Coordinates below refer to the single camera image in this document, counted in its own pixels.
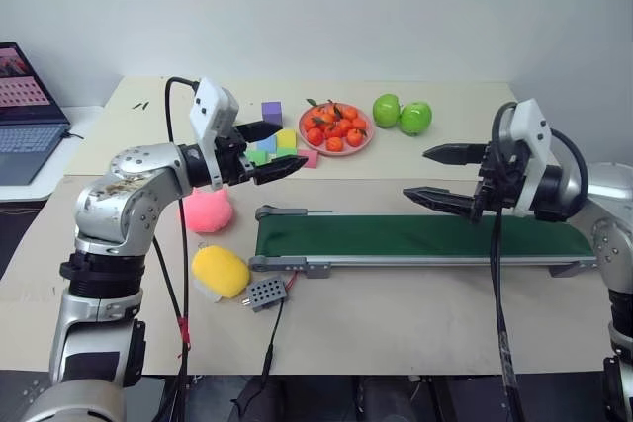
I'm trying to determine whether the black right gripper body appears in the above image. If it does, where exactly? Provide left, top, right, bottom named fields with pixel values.
left=471, top=140, right=526, bottom=224

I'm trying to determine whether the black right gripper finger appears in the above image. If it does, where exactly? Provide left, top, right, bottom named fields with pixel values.
left=421, top=142, right=491, bottom=168
left=402, top=186, right=484, bottom=223

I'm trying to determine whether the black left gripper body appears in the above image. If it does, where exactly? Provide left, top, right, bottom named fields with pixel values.
left=215, top=126, right=257, bottom=187

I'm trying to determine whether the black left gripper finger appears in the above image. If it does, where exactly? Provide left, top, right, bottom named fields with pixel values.
left=234, top=120, right=279, bottom=144
left=251, top=154, right=311, bottom=188

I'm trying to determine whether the green conveyor belt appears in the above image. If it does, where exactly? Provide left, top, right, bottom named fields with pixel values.
left=247, top=204, right=602, bottom=281

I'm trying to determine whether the purple foam block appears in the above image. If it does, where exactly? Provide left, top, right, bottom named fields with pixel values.
left=260, top=101, right=284, bottom=128

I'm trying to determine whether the yellow foam block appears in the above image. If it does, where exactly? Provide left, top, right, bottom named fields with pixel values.
left=275, top=128, right=299, bottom=151

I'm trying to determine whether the pink foam block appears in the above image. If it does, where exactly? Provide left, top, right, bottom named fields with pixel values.
left=295, top=148, right=320, bottom=171

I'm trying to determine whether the green apple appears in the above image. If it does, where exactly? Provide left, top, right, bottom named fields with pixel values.
left=372, top=93, right=402, bottom=128
left=399, top=101, right=434, bottom=137

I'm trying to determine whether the pink plush toy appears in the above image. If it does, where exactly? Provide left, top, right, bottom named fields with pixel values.
left=179, top=184, right=235, bottom=236

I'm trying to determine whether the pink plate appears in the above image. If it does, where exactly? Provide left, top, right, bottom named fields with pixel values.
left=297, top=104, right=375, bottom=159

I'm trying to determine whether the yellow plush toy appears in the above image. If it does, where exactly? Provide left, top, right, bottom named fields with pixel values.
left=191, top=244, right=252, bottom=303

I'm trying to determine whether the grey perforated controller box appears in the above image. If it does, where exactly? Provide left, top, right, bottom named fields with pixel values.
left=239, top=275, right=294, bottom=314

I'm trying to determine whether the dark laptop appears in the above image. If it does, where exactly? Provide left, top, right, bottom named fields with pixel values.
left=0, top=42, right=73, bottom=187

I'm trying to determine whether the silver robot torso plate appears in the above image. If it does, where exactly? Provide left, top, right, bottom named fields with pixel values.
left=0, top=369, right=56, bottom=421

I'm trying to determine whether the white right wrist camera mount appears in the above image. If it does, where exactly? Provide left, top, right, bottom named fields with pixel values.
left=507, top=98, right=553, bottom=218

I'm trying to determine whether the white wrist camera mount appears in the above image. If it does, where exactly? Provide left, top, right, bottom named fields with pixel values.
left=507, top=98, right=553, bottom=218
left=188, top=76, right=240, bottom=192

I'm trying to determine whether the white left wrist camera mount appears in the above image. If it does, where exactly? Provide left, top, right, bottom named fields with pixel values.
left=188, top=76, right=240, bottom=192

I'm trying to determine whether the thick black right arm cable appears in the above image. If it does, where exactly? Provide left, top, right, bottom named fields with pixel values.
left=550, top=127, right=590, bottom=218

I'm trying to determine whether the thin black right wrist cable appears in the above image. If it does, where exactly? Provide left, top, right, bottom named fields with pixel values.
left=490, top=101, right=526, bottom=422

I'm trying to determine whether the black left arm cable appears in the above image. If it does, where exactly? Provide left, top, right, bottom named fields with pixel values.
left=164, top=76, right=201, bottom=422

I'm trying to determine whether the black controller power cable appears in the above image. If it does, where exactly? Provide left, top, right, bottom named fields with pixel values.
left=230, top=296, right=287, bottom=419

